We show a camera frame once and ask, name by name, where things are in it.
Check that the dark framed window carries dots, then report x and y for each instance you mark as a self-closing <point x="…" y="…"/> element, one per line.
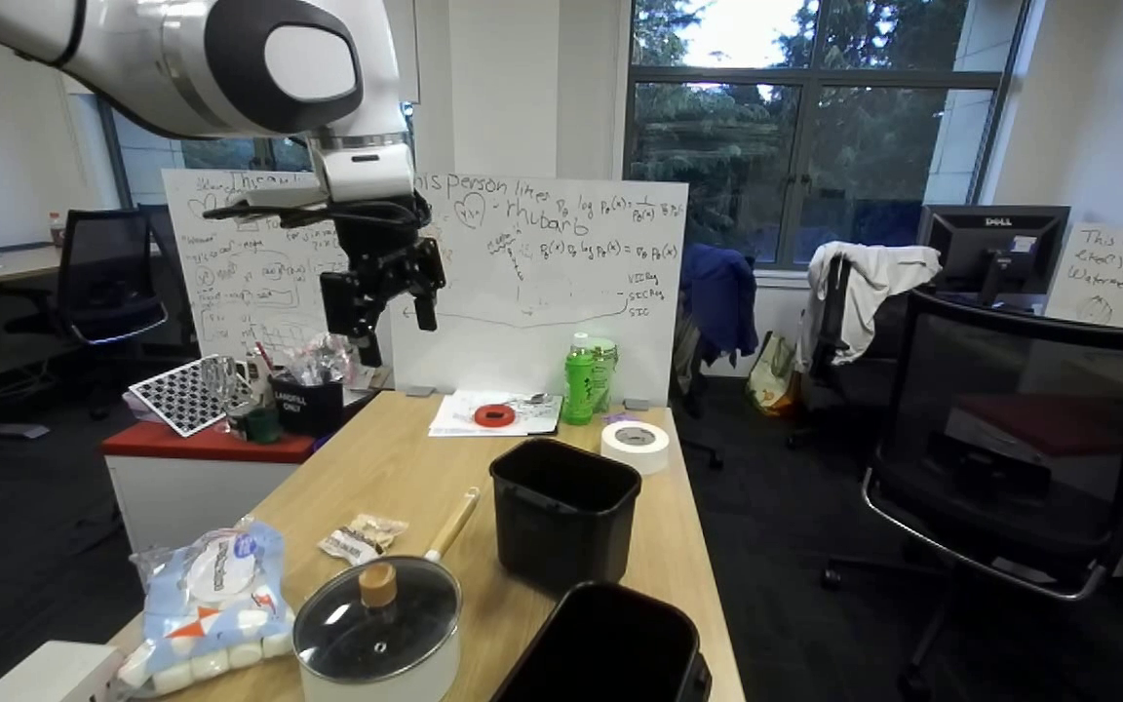
<point x="821" y="130"/>

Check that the black landfill waste bin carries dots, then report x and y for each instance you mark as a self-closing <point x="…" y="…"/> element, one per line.
<point x="608" y="650"/>
<point x="564" y="511"/>

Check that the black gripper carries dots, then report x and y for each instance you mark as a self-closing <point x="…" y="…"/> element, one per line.
<point x="380" y="240"/>

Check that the checkerboard calibration board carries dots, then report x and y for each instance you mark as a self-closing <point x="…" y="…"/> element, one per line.
<point x="185" y="395"/>

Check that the black mesh office chair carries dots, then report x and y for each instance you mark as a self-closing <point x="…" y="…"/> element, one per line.
<point x="1017" y="443"/>
<point x="110" y="273"/>

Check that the white paper sheet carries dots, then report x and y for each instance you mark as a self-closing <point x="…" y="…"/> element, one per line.
<point x="450" y="420"/>

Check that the white jacket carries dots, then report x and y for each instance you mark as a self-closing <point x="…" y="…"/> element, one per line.
<point x="878" y="279"/>

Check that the dark blue jacket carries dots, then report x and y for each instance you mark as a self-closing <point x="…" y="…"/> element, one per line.
<point x="721" y="297"/>

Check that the black Dell computer monitor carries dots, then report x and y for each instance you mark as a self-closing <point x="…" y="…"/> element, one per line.
<point x="996" y="254"/>

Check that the white cabinet red top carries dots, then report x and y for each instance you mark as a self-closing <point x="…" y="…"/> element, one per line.
<point x="196" y="488"/>

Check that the red tape roll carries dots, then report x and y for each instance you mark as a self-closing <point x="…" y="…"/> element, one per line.
<point x="493" y="413"/>

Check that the yellow green bag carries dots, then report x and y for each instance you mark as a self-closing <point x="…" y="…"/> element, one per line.
<point x="779" y="375"/>

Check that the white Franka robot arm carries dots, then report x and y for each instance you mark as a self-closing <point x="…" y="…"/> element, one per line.
<point x="196" y="61"/>

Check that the white pot glass lid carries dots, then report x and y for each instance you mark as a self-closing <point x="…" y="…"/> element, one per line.
<point x="380" y="638"/>

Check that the black bin full of trash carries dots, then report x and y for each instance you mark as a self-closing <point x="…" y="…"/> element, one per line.
<point x="310" y="407"/>

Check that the small dark green cup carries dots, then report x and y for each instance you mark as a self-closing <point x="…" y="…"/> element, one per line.
<point x="263" y="423"/>

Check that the white bowl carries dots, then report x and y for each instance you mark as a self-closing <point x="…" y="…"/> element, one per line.
<point x="635" y="446"/>

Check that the blue white tissue pack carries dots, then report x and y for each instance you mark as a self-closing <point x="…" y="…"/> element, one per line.
<point x="211" y="607"/>

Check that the whiteboard with sun drawing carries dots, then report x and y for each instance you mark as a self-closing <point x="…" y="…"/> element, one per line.
<point x="549" y="279"/>

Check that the crumpled plastic trash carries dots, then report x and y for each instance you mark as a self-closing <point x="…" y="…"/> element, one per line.
<point x="313" y="355"/>

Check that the white power strip box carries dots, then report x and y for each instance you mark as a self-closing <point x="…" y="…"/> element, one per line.
<point x="49" y="670"/>

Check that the whiteboard with dense writing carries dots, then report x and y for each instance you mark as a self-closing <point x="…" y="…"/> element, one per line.
<point x="253" y="279"/>

